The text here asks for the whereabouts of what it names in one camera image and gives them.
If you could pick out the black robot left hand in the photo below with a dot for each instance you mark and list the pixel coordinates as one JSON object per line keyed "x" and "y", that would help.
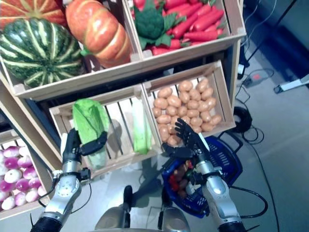
{"x": 71, "y": 147}

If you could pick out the large green napa cabbage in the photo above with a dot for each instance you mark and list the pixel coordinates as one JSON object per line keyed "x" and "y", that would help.
{"x": 89, "y": 116}

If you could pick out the slim pale napa cabbage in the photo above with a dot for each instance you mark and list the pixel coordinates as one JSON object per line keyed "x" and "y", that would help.
{"x": 141, "y": 130}

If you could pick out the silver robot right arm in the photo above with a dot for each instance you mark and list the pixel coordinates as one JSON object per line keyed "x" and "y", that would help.
{"x": 217, "y": 193}

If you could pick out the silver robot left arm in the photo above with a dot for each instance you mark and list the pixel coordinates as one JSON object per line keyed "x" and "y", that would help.
{"x": 65, "y": 188}

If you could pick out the blue plastic shopping basket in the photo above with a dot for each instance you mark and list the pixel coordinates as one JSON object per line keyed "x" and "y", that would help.
{"x": 224, "y": 159}

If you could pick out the purple white turnip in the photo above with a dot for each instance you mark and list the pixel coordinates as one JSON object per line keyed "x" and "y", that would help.
{"x": 8, "y": 203}
{"x": 6, "y": 186}
{"x": 10, "y": 163}
{"x": 20, "y": 198}
{"x": 10, "y": 151}
{"x": 13, "y": 175}
{"x": 24, "y": 162}
{"x": 20, "y": 184}
{"x": 35, "y": 182}
{"x": 29, "y": 172}

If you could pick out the wooden slatted cabbage crate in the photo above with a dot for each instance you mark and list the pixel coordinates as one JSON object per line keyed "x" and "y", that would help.
{"x": 116, "y": 113}

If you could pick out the wooden pumpkin crate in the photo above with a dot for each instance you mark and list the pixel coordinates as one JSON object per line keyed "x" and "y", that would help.
{"x": 72, "y": 81}

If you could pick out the wooden turnip crate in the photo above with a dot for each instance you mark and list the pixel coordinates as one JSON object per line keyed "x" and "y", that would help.
{"x": 24, "y": 210}

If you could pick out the robot legs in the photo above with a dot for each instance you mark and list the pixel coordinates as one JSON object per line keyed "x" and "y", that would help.
{"x": 113, "y": 217}

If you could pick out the brown potato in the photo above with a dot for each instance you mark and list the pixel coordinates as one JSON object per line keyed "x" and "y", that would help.
{"x": 185, "y": 85}
{"x": 205, "y": 116}
{"x": 171, "y": 110}
{"x": 194, "y": 94}
{"x": 202, "y": 84}
{"x": 207, "y": 126}
{"x": 196, "y": 121}
{"x": 164, "y": 92}
{"x": 198, "y": 129}
{"x": 207, "y": 93}
{"x": 172, "y": 140}
{"x": 203, "y": 105}
{"x": 215, "y": 119}
{"x": 175, "y": 120}
{"x": 164, "y": 119}
{"x": 193, "y": 104}
{"x": 157, "y": 111}
{"x": 160, "y": 103}
{"x": 211, "y": 102}
{"x": 184, "y": 96}
{"x": 182, "y": 111}
{"x": 193, "y": 113}
{"x": 164, "y": 131}
{"x": 174, "y": 101}

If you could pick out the green striped pumpkin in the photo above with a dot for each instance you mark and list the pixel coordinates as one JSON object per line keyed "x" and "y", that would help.
{"x": 41, "y": 50}

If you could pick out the red pepper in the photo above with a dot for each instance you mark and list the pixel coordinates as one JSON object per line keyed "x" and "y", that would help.
{"x": 173, "y": 183}

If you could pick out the oblong orange pumpkin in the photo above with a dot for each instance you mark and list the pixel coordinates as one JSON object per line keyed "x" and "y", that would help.
{"x": 99, "y": 33}

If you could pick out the brown round vegetable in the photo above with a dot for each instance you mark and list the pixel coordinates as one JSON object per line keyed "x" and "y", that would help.
{"x": 182, "y": 187}

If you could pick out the silver robot right leg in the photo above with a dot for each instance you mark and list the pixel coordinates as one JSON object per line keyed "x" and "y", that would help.
{"x": 173, "y": 217}

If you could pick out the pale white radish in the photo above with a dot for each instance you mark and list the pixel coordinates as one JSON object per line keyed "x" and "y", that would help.
{"x": 190, "y": 188}

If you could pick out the round orange ribbed pumpkin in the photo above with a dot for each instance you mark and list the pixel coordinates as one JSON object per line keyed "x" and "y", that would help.
{"x": 29, "y": 9}

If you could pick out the dark green felt broccoli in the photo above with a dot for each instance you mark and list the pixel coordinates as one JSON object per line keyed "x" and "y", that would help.
{"x": 149, "y": 21}

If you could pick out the wooden carrot crate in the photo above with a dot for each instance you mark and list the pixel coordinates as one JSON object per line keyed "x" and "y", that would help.
{"x": 193, "y": 47}

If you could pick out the wooden potato crate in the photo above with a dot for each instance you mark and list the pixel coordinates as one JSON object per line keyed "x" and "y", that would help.
{"x": 225, "y": 101}

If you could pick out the black power adapter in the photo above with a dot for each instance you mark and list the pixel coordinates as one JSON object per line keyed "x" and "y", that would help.
{"x": 241, "y": 68}

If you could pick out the white desk leg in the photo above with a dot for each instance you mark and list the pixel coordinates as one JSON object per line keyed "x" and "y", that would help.
{"x": 289, "y": 85}

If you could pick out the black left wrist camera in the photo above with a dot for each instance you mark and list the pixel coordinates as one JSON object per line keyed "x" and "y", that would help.
{"x": 85, "y": 175}

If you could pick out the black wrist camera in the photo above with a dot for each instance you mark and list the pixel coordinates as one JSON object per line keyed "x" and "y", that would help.
{"x": 85, "y": 175}
{"x": 196, "y": 177}

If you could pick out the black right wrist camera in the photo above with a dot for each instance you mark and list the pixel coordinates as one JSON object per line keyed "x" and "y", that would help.
{"x": 196, "y": 177}

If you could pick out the power strip with red switch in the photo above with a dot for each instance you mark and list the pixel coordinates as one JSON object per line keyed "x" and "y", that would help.
{"x": 253, "y": 77}

